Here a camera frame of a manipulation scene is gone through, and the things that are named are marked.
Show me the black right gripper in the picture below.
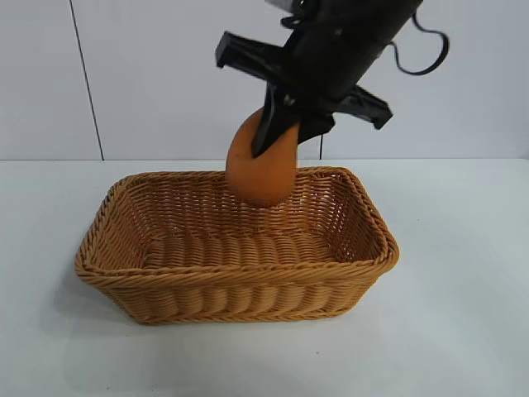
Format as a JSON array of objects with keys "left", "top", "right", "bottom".
[{"left": 213, "top": 0, "right": 423, "bottom": 159}]

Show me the knobbed orange fruit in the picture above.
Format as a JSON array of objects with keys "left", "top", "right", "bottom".
[{"left": 226, "top": 108, "right": 298, "bottom": 208}]

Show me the tan woven wicker basket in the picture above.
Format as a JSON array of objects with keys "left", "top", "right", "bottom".
[{"left": 74, "top": 165, "right": 401, "bottom": 327}]

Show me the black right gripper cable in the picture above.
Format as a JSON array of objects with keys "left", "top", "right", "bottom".
[{"left": 387, "top": 11, "right": 451, "bottom": 77}]

